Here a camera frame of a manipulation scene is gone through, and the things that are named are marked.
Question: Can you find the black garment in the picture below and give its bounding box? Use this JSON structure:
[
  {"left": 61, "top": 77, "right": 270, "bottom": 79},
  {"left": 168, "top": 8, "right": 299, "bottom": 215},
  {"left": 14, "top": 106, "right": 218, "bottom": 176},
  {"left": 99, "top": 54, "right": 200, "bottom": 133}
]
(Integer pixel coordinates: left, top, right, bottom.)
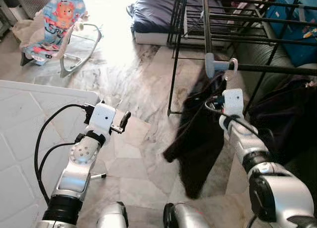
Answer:
[{"left": 162, "top": 70, "right": 234, "bottom": 200}]

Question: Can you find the green leather sofa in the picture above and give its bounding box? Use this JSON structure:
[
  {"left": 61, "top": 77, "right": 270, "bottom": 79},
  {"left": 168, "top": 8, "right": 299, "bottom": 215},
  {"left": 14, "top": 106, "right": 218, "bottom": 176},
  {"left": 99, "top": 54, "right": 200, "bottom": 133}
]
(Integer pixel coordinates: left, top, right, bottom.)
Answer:
[{"left": 233, "top": 38, "right": 317, "bottom": 120}]

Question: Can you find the dark navy garment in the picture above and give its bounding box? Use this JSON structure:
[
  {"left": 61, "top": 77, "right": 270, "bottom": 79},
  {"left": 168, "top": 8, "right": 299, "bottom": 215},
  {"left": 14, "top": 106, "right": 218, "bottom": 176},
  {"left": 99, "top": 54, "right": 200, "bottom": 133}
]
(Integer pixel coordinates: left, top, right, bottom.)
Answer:
[{"left": 247, "top": 76, "right": 317, "bottom": 165}]

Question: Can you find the colourful baby bouncer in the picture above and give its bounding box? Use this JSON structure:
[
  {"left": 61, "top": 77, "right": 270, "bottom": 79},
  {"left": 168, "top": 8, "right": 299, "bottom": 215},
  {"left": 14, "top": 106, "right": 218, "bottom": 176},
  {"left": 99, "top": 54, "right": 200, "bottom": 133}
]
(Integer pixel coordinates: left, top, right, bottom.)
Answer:
[{"left": 12, "top": 0, "right": 103, "bottom": 79}]

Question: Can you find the dark blue mattress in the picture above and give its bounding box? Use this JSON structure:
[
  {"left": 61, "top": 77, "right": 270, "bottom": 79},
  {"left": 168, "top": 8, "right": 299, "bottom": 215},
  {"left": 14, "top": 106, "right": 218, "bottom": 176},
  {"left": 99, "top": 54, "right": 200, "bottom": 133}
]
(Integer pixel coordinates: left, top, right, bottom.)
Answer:
[{"left": 126, "top": 0, "right": 209, "bottom": 46}]

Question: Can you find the blue bag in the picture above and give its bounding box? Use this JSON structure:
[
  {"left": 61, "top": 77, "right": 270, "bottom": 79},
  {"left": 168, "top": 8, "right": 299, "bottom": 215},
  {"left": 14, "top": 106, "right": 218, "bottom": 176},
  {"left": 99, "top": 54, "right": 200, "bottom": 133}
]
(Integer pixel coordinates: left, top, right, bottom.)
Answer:
[{"left": 263, "top": 0, "right": 317, "bottom": 66}]

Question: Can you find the pink patterned cloth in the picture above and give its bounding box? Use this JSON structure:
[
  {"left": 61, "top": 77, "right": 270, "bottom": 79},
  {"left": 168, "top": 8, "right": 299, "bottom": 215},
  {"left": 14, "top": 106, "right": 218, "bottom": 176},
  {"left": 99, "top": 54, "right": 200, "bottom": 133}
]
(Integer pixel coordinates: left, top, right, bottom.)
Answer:
[{"left": 233, "top": 0, "right": 270, "bottom": 15}]

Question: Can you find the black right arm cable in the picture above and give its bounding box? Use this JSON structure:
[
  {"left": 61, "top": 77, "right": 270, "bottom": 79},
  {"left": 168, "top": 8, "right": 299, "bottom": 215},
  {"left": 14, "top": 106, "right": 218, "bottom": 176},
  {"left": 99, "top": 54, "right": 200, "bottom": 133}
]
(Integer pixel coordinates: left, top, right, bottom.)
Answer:
[{"left": 205, "top": 98, "right": 261, "bottom": 138}]

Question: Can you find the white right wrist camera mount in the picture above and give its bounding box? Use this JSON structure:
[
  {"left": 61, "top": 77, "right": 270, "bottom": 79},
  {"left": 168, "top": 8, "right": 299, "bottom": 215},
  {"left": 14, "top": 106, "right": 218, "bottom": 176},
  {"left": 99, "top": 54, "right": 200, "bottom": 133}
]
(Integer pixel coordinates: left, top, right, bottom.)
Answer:
[{"left": 222, "top": 89, "right": 244, "bottom": 118}]

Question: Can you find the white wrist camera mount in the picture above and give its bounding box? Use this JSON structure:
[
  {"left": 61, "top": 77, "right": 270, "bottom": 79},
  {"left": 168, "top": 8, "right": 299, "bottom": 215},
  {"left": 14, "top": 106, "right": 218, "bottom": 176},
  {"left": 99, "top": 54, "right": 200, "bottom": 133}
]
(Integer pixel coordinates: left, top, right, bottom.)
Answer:
[
  {"left": 90, "top": 102, "right": 117, "bottom": 136},
  {"left": 222, "top": 89, "right": 244, "bottom": 118}
]

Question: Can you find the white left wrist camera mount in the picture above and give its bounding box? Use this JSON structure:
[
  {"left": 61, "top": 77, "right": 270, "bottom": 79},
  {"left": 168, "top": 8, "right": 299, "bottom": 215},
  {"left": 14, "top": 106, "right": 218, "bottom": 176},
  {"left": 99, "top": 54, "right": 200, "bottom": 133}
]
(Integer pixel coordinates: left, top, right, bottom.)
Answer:
[{"left": 90, "top": 102, "right": 117, "bottom": 136}]

